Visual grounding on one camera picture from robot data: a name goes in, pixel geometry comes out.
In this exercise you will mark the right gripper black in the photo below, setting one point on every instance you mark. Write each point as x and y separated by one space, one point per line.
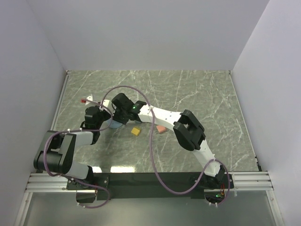
115 117

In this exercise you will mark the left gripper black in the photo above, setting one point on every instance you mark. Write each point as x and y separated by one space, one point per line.
108 114

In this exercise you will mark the round blue power strip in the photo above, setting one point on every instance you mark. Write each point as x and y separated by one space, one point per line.
113 124

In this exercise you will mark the yellow charger plug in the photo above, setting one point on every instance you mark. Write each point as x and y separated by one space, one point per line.
136 131

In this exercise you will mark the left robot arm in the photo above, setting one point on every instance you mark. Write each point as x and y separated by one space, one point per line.
56 151

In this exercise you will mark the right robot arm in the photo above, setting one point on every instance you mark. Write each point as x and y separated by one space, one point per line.
188 130

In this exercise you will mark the pink charger plug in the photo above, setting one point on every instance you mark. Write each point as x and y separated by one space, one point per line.
160 129

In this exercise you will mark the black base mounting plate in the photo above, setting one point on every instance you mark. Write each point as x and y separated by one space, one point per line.
146 185

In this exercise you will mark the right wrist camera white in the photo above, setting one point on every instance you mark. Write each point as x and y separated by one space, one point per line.
107 104

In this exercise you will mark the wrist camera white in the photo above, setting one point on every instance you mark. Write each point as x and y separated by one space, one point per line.
87 100
107 104

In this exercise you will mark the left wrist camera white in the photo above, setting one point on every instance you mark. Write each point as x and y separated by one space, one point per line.
87 100

